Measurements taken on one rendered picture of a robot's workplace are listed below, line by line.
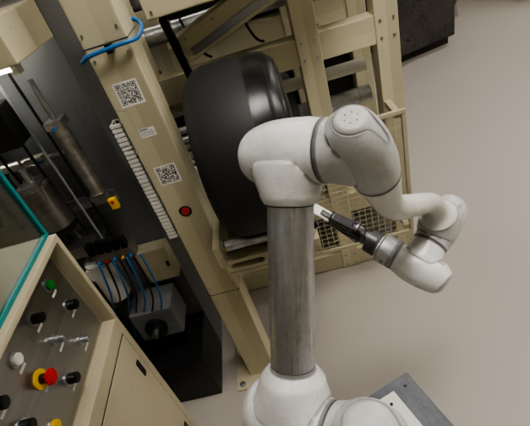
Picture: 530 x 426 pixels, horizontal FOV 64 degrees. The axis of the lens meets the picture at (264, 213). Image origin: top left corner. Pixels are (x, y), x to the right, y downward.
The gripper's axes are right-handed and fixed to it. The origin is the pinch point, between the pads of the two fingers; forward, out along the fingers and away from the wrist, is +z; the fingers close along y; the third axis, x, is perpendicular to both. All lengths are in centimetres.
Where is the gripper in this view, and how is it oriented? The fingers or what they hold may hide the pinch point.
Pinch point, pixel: (321, 212)
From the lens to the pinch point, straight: 134.8
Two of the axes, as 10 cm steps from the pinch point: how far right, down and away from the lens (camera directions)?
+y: 1.8, 3.7, 9.1
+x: 5.7, -7.9, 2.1
